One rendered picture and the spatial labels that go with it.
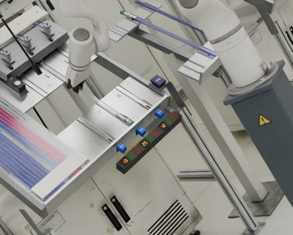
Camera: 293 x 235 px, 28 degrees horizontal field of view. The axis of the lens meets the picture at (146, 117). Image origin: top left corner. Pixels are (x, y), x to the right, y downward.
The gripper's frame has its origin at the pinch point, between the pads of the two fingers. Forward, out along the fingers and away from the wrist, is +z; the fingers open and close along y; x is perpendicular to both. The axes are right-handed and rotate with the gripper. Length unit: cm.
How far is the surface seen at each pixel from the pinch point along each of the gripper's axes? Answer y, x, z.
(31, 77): 7.8, -18.4, 4.2
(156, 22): -181, -79, 157
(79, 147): 20.8, 21.5, -2.8
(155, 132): -3.5, 37.6, -4.8
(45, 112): -56, -78, 158
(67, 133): 19.0, 13.2, -1.4
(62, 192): 39, 31, -5
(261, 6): -92, 28, -5
